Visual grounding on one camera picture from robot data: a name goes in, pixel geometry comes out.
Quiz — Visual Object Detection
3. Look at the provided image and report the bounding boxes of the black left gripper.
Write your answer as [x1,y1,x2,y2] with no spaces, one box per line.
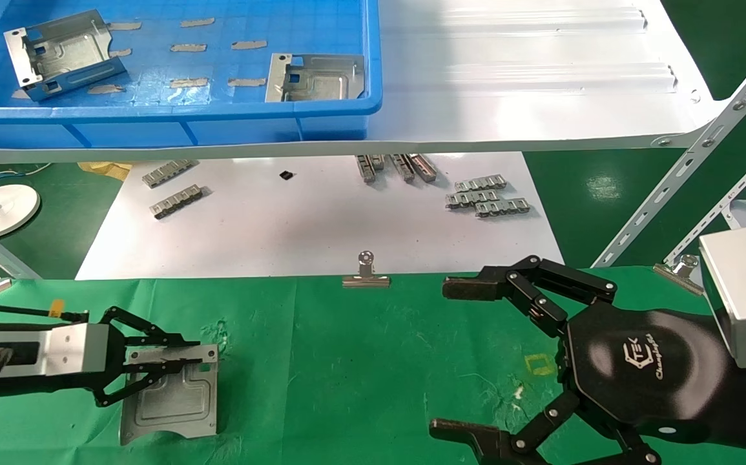
[0,306,219,408]

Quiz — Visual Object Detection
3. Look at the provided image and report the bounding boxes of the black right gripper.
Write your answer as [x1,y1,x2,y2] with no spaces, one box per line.
[429,255,732,465]

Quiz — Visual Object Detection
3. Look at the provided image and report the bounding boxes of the grey sheet metal bracket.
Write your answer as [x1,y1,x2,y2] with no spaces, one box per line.
[119,344,220,447]
[264,53,366,103]
[3,10,128,102]

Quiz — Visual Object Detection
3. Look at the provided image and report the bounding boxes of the green cloth mat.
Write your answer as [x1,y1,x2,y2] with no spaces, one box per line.
[0,266,746,465]

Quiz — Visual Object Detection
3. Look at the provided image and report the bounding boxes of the yellow crumpled tape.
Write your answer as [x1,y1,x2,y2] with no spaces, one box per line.
[78,161,133,181]

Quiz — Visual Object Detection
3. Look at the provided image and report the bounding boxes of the white round lamp base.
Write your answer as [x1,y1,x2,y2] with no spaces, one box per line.
[0,167,41,238]

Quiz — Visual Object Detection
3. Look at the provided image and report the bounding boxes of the white flat board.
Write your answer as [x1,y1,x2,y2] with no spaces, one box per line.
[76,152,567,280]

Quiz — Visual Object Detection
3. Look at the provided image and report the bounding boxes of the blue plastic tray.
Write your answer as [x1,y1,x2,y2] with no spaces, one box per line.
[0,0,383,150]

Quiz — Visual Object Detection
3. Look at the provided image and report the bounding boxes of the white metal shelf board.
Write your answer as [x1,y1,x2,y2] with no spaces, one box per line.
[0,0,732,164]

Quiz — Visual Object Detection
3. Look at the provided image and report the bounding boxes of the white slotted angle bar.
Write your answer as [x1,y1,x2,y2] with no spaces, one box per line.
[663,132,746,265]
[592,48,746,268]

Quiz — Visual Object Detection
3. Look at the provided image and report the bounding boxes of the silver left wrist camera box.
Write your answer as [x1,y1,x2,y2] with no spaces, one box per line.
[0,323,111,379]

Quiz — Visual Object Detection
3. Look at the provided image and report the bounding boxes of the black cable yellow tag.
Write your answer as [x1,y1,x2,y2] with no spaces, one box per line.
[0,300,90,323]

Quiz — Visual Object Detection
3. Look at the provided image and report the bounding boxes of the thin floor cables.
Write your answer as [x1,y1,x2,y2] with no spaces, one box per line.
[0,163,54,185]

